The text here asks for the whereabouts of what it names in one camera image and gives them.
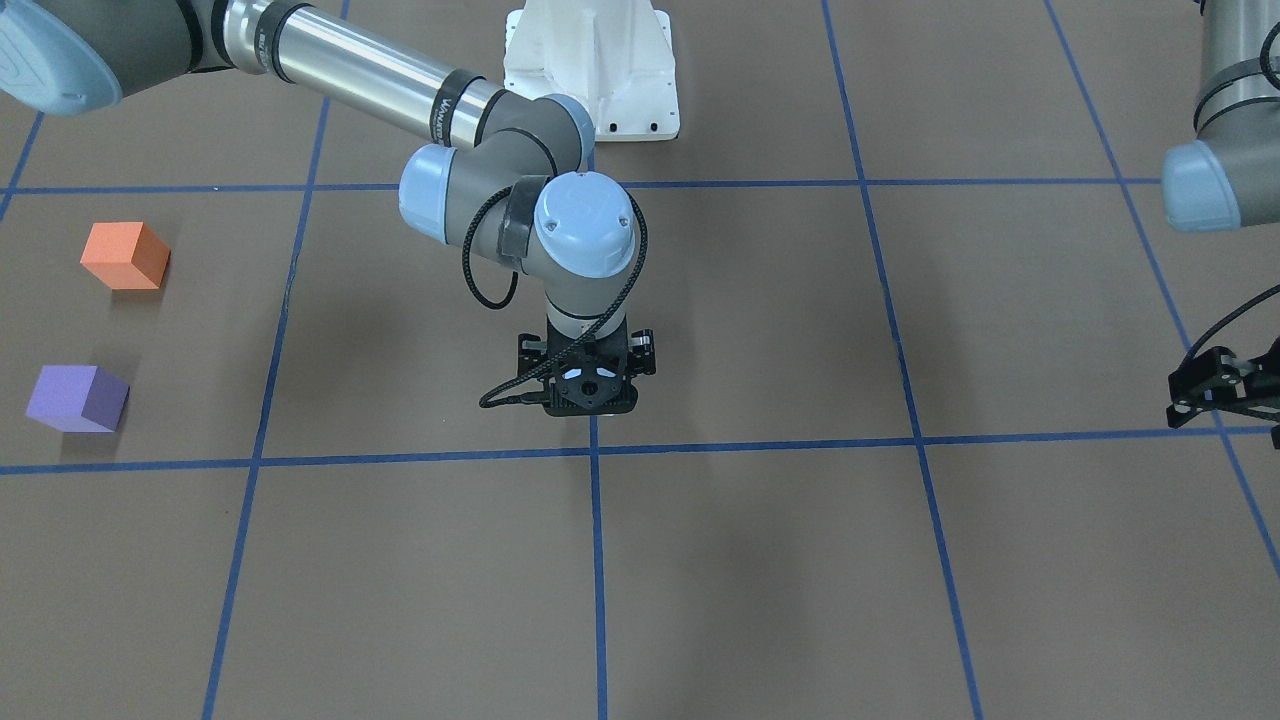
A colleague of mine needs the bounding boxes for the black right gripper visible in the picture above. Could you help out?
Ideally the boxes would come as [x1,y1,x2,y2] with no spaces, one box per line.
[517,325,657,380]

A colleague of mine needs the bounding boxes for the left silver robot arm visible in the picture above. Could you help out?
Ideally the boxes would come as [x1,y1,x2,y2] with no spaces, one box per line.
[1161,1,1279,233]

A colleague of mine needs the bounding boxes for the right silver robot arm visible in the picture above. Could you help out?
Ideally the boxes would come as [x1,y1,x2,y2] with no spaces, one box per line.
[3,1,657,405]

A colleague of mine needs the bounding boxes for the orange foam block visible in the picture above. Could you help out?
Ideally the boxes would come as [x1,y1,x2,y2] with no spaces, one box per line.
[79,222,172,291]

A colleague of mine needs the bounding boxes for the purple foam block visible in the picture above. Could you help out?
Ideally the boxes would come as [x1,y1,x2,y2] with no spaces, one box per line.
[26,365,131,433]

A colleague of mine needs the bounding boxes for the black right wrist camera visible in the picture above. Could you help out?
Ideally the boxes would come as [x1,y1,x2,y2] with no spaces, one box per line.
[541,366,639,416]

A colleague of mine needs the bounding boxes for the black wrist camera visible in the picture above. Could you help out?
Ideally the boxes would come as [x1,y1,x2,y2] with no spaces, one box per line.
[1165,336,1279,448]
[541,366,639,416]

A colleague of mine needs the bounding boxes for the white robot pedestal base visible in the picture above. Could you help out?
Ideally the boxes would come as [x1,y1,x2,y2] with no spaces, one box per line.
[503,1,682,143]

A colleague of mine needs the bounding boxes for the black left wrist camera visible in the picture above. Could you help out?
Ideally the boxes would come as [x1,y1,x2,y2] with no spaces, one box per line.
[1165,336,1279,448]

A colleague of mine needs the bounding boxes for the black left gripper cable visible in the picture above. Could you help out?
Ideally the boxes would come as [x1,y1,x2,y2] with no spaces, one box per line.
[1181,283,1280,363]

